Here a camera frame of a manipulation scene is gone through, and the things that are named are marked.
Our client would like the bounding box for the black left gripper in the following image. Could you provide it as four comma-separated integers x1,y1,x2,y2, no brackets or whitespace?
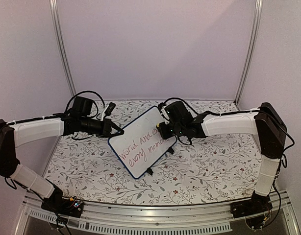
80,117,124,139

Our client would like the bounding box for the blue framed whiteboard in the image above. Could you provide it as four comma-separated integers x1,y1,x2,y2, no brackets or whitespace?
108,106,177,179

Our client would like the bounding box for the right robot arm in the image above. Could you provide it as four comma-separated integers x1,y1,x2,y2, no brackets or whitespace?
156,98,295,213

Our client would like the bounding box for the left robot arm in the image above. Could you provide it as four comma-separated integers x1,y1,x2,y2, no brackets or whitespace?
0,92,124,212

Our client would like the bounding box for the black whiteboard foot clip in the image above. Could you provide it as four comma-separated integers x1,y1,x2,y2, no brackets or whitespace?
168,147,175,154
146,168,153,176

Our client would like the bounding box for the floral tablecloth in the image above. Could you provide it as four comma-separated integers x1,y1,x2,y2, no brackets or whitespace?
37,99,273,206

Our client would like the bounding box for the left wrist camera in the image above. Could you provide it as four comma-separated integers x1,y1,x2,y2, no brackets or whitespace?
100,102,116,121

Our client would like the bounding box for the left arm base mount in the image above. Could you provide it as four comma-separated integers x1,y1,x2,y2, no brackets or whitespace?
41,194,84,218

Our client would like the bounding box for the aluminium front rail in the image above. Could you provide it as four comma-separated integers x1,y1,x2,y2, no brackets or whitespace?
15,190,301,235

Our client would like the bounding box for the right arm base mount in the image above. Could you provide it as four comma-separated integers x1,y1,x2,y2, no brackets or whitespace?
230,193,273,218

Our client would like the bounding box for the left metal frame post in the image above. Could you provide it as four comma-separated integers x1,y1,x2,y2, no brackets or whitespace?
49,0,76,96

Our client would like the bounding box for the metal frame post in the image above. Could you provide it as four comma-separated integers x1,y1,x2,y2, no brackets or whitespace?
49,0,76,96
234,0,263,105

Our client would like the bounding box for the right metal frame post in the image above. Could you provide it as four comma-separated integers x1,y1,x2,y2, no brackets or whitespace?
234,0,263,105

